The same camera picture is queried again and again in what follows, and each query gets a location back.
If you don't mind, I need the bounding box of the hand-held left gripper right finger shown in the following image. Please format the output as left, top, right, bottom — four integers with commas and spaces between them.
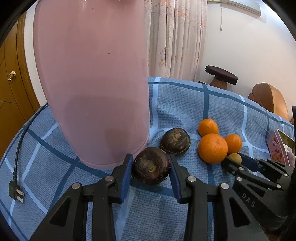
168, 153, 270, 241

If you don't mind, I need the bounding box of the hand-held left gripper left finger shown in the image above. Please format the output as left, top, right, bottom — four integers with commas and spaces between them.
28, 153, 134, 241

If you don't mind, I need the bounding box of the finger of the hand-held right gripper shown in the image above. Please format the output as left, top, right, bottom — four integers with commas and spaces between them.
221, 160, 284, 193
238, 152, 292, 181

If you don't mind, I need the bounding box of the small greenish loquat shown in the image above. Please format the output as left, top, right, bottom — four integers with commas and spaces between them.
228, 153, 242, 164

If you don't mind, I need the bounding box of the orange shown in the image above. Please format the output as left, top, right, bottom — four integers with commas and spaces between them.
198, 133, 228, 164
225, 134, 242, 154
198, 118, 219, 137

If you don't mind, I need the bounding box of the pink tin box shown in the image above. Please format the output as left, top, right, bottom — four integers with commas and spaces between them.
266, 129, 296, 167

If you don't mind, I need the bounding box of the dark brown water chestnut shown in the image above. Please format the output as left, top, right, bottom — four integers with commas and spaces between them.
133, 146, 171, 185
160, 127, 191, 154

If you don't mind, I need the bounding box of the round dark wooden stool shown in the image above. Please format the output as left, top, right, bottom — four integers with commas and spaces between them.
205, 65, 238, 91

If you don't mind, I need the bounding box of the pink electric kettle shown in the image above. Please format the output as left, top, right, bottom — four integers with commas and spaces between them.
33, 0, 151, 171

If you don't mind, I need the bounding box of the wooden door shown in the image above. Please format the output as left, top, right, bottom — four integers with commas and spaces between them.
0, 11, 47, 160

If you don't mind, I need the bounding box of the floral white curtain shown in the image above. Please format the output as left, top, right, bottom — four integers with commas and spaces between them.
144, 0, 208, 81

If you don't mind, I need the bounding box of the white air conditioner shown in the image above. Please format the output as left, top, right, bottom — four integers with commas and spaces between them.
207, 0, 261, 16

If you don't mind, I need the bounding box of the black power cable with plug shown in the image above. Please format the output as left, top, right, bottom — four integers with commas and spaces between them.
9, 103, 49, 204

